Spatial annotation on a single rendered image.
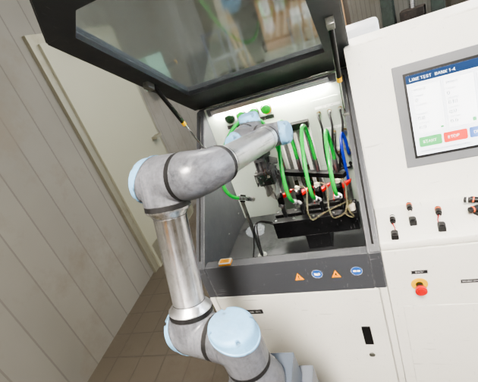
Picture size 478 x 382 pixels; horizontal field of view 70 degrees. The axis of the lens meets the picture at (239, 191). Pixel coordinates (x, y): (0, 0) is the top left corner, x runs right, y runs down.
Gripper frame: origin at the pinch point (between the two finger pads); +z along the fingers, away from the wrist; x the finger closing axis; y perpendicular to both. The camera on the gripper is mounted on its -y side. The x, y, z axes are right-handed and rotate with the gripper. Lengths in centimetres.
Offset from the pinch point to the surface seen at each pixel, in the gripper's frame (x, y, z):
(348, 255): 24.8, 21.8, 15.9
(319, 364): 1, 22, 74
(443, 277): 52, 22, 29
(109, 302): -168, -36, 88
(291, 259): 4.9, 21.4, 15.5
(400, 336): 36, 22, 57
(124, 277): -169, -63, 85
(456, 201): 61, 3, 13
